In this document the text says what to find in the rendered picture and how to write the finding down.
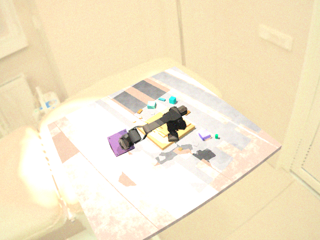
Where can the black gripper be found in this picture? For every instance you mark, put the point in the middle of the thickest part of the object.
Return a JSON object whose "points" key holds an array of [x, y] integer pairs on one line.
{"points": [[173, 135]]}

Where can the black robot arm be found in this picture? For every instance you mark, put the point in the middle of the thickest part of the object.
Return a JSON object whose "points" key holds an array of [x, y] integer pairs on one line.
{"points": [[173, 115]]}

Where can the cyan cube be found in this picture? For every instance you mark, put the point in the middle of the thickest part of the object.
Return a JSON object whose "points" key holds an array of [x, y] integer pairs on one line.
{"points": [[172, 100]]}

